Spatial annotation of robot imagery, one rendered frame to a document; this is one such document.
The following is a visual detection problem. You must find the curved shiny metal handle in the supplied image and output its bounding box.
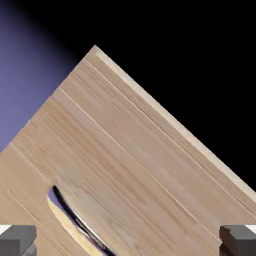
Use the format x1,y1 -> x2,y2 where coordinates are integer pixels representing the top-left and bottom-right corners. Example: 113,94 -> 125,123
47,185 -> 115,256

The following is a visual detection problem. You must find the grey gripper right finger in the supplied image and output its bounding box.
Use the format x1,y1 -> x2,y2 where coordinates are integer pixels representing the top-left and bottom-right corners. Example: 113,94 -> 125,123
219,224 -> 256,256

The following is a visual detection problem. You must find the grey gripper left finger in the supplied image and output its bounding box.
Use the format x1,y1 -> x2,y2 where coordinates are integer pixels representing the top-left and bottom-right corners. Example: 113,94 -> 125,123
0,224 -> 38,256

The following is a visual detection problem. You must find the light wood drawer front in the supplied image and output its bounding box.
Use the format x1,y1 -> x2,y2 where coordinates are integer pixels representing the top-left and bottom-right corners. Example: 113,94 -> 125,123
0,142 -> 106,256
10,88 -> 223,256

